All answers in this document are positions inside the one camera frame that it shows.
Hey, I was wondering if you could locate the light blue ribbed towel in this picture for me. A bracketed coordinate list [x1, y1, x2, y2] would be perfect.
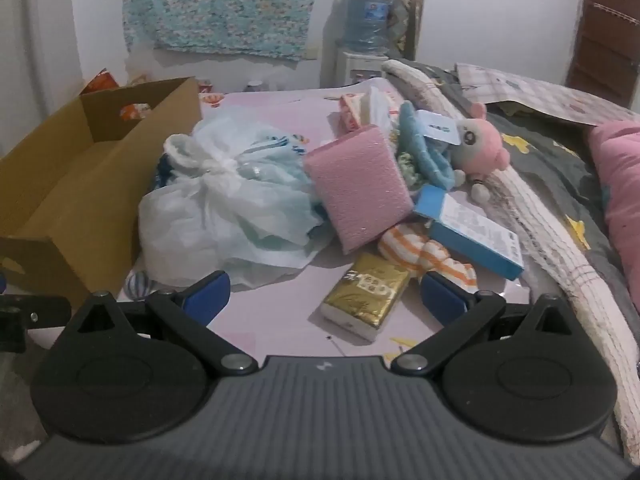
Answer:
[397, 101, 461, 191]

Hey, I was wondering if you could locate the pink printed packet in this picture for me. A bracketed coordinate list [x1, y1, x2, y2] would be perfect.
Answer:
[339, 92, 370, 136]

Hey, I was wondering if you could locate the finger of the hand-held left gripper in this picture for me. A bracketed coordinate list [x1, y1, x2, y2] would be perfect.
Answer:
[0, 295, 72, 356]

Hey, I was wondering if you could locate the teal floral wall cloth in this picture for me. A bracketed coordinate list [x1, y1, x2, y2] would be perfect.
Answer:
[122, 0, 336, 63]

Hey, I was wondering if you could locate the pink plush toy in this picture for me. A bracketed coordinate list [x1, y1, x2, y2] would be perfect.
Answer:
[450, 101, 511, 206]

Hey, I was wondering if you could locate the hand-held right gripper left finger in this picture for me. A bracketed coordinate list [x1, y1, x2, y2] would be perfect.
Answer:
[69, 270, 258, 376]

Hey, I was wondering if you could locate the brown cardboard box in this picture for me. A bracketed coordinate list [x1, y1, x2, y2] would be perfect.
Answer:
[0, 76, 203, 306]

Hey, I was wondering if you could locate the blue water bottle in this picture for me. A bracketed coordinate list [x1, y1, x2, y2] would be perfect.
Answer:
[345, 0, 396, 56]

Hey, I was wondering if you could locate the red snack bag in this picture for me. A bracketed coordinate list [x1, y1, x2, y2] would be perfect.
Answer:
[80, 67, 151, 120]

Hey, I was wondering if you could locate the pink textured pad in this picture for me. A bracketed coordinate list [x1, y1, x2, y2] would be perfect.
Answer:
[302, 125, 416, 256]

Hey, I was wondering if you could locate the blue white carton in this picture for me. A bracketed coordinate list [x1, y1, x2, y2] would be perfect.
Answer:
[414, 185, 526, 281]

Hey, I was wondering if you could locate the white plastic bag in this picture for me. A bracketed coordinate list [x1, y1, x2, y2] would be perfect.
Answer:
[137, 107, 331, 288]

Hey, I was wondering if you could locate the pink pillow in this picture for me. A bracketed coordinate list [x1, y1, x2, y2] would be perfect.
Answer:
[587, 120, 640, 301]

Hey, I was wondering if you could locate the brown wooden door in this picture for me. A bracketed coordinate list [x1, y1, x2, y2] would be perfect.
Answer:
[565, 0, 640, 96]

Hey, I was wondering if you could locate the gold tissue packet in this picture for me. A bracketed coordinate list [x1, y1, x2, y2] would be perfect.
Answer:
[320, 252, 412, 343]

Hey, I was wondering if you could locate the green scrunchie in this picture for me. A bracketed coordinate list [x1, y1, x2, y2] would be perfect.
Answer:
[397, 152, 426, 193]

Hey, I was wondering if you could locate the orange striped cloth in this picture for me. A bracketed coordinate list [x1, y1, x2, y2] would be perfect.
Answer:
[377, 224, 476, 293]

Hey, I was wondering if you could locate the white translucent wrapper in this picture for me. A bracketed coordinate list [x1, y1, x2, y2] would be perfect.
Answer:
[357, 85, 401, 128]

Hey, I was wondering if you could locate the grey star print blanket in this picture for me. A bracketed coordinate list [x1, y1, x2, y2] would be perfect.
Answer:
[390, 60, 640, 311]

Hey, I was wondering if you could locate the pale checked cloth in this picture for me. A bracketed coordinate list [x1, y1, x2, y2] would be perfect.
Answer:
[454, 62, 640, 128]

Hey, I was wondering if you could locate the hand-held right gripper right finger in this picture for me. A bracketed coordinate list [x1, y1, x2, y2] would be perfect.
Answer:
[391, 272, 576, 375]

